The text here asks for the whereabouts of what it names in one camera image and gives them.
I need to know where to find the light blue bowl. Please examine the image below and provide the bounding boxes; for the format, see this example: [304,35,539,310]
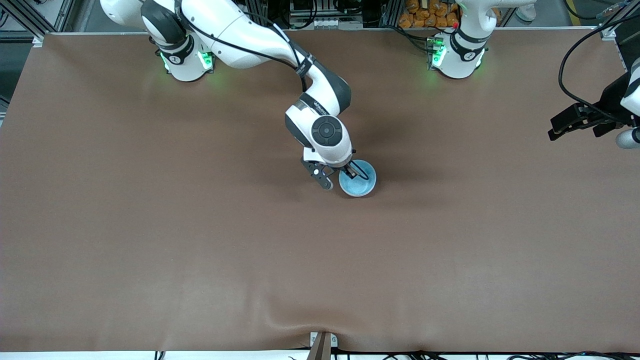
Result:
[338,160,377,198]

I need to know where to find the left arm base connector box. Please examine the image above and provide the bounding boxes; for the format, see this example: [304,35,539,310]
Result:
[426,35,447,69]

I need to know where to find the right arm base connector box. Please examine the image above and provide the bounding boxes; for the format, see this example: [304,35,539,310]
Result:
[197,47,218,72]

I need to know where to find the brown table mat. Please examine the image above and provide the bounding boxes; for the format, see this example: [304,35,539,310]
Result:
[0,27,640,353]

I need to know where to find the black electronics rack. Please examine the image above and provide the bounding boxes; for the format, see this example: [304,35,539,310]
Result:
[289,0,364,29]

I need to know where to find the orange packets pile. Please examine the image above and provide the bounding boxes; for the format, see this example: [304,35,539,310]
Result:
[398,0,461,29]

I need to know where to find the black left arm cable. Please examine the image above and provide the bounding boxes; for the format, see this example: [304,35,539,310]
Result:
[558,15,640,123]

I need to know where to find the aluminium frame strut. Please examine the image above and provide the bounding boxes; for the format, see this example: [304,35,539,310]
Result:
[597,10,640,42]
[0,7,48,48]

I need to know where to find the aluminium frame post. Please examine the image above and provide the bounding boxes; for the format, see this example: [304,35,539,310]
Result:
[380,0,401,28]
[251,0,268,30]

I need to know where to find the grey metal clamp bracket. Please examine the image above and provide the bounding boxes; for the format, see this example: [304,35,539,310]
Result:
[309,331,339,360]

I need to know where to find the brown post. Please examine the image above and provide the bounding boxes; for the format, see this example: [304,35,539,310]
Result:
[306,334,332,360]

